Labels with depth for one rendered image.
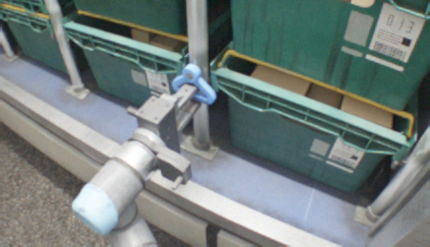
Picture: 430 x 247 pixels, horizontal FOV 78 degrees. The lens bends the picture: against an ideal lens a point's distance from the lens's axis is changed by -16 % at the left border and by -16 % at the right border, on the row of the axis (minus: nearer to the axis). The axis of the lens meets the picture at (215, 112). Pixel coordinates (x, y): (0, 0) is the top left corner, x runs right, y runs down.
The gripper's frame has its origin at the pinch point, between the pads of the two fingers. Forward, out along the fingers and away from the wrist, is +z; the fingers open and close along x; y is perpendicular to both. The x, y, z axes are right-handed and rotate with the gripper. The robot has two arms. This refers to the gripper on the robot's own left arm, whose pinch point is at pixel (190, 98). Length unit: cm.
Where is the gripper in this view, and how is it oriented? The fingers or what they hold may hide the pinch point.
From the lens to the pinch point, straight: 63.7
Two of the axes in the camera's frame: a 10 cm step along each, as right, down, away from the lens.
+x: 0.1, 7.0, 7.1
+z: 4.8, -6.3, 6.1
